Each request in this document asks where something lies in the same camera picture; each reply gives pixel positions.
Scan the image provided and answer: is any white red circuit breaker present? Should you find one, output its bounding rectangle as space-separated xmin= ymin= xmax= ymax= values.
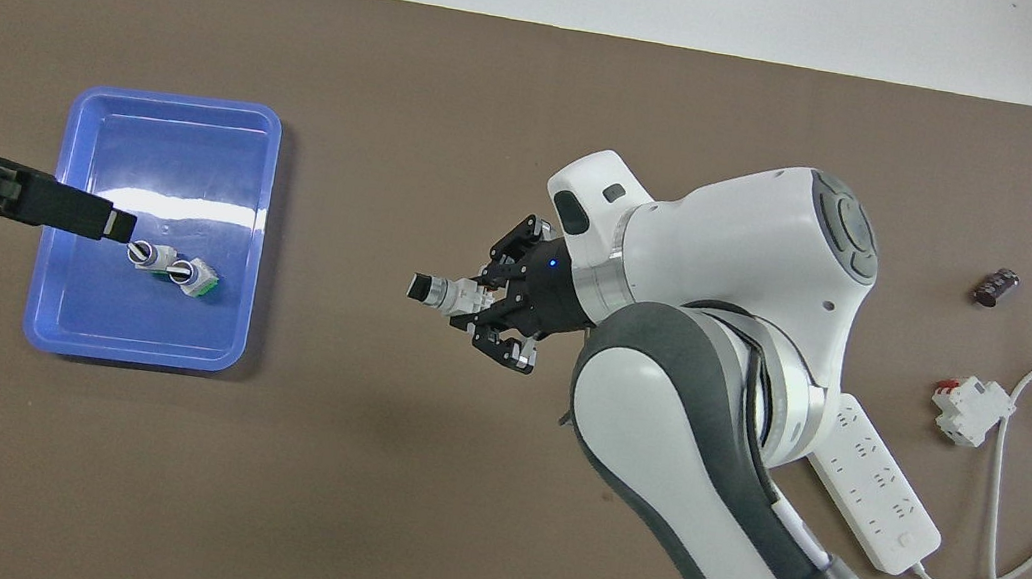
xmin=925 ymin=372 xmax=1019 ymax=454

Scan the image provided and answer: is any small black terminal block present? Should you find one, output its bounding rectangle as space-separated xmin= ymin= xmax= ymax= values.
xmin=970 ymin=263 xmax=1023 ymax=311

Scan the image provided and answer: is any white plug adapter right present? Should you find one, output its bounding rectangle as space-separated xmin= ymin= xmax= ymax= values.
xmin=124 ymin=237 xmax=180 ymax=278

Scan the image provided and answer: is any white plug adapter left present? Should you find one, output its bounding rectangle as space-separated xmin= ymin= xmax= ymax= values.
xmin=165 ymin=254 xmax=225 ymax=303

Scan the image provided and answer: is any blue plastic tray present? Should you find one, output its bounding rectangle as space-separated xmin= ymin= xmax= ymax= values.
xmin=20 ymin=75 xmax=286 ymax=381

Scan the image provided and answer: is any white power strip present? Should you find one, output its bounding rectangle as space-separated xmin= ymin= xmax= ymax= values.
xmin=791 ymin=387 xmax=962 ymax=579

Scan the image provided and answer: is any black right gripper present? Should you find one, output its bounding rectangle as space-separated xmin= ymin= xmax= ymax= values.
xmin=445 ymin=205 xmax=609 ymax=383

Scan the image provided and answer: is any white plug adapter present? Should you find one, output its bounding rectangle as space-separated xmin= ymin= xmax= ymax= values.
xmin=124 ymin=237 xmax=180 ymax=278
xmin=165 ymin=254 xmax=225 ymax=303

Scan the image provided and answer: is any brown table mat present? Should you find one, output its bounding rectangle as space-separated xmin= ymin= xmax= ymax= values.
xmin=0 ymin=0 xmax=1032 ymax=579

